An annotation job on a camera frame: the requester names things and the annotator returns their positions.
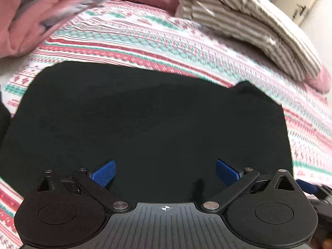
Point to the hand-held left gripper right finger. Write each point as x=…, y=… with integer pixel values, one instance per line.
x=228, y=172

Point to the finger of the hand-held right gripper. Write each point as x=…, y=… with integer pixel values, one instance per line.
x=308, y=186

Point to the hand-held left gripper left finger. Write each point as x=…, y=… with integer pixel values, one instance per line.
x=103, y=173

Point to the black pants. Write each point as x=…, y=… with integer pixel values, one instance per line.
x=155, y=122

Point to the striped beige folded blanket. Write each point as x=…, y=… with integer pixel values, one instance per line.
x=233, y=28

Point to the patterned bed sheet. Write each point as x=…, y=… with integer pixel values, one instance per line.
x=155, y=39

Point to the striped pillow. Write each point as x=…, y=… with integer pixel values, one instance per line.
x=259, y=18

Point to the pink and grey garment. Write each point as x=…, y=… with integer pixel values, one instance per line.
x=39, y=10

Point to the cream door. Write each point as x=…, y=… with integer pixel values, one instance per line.
x=319, y=7

